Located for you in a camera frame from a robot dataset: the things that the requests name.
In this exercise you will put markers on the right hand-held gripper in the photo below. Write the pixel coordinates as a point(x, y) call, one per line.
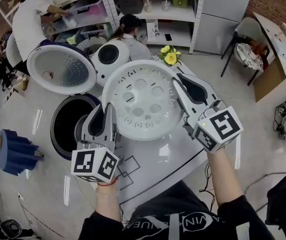
point(218, 129)

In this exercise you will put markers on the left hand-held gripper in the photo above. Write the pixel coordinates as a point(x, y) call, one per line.
point(93, 162)

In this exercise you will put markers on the white perforated steamer tray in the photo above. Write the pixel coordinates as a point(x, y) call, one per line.
point(143, 94)

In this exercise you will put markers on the person's right forearm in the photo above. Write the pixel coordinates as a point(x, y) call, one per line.
point(224, 179)

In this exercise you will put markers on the person's left forearm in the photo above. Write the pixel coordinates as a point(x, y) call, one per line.
point(106, 204)

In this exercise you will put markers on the yellow flowers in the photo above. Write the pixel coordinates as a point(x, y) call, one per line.
point(170, 57)

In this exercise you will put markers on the smartphone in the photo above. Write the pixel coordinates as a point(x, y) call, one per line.
point(168, 37)

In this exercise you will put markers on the round patterned seat cushion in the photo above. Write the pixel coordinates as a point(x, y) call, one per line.
point(248, 59)

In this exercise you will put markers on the navy rice cooker white lid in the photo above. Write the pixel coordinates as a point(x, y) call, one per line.
point(63, 69)

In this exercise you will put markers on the white capsule pet carrier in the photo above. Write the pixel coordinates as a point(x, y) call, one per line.
point(123, 56)

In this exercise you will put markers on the rust dried flower bunch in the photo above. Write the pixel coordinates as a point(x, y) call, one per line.
point(258, 47)

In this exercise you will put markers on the grey white refrigerator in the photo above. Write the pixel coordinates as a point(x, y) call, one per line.
point(220, 19)

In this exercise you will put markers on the white fluted round basket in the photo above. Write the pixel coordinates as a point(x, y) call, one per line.
point(93, 44)

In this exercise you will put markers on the round table blue cloth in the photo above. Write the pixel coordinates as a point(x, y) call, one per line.
point(15, 154)

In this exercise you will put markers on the yellow cloth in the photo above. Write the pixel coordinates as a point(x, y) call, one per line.
point(71, 39)

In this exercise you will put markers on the clear plastic cup straw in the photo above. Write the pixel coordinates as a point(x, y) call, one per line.
point(166, 5)

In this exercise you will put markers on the white box triangle cutouts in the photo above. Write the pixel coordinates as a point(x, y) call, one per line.
point(9, 94)

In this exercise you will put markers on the plastic cup beige drink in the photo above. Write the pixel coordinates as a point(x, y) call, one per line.
point(147, 6)

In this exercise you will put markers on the white side desk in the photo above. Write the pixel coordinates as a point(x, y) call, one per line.
point(283, 51)

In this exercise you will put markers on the white floor socket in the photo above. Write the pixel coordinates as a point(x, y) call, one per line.
point(20, 196)

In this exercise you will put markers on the dark storage bin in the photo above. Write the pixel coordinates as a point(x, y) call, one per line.
point(130, 6)

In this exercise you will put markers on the clear storage bin black latches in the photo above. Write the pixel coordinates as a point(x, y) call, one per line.
point(65, 22)

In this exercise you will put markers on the person's black printed shirt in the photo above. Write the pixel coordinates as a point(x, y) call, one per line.
point(183, 209)

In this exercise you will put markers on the clear storage bin pink contents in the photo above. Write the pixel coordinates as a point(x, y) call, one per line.
point(90, 10)

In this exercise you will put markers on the black capsule pet carrier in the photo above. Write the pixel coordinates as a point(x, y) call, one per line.
point(11, 229)

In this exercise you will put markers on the black folding chair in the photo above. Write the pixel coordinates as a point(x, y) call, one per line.
point(283, 204)

